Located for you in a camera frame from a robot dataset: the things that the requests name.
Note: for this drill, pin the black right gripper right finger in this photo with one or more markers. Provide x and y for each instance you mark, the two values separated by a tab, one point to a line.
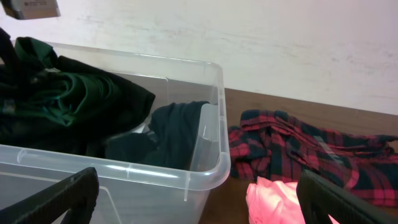
321	201

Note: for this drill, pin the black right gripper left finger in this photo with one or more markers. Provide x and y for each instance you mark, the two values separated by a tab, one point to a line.
74	198

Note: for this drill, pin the large black garment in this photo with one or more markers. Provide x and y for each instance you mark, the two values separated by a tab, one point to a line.
86	138

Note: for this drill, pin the dark green garment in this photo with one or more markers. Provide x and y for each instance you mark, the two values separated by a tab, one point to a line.
34	85

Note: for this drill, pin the dark navy garment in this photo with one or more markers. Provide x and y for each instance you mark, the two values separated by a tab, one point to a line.
169	142

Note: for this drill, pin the pink folded garment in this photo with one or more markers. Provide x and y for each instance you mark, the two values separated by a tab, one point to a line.
273	202

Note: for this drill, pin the clear plastic storage bin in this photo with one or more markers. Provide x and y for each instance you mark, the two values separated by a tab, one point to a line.
129	192

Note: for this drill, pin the red plaid flannel shirt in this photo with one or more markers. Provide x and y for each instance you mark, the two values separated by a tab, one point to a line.
277	146

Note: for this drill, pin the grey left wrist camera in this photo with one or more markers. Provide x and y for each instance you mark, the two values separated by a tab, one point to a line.
30	9

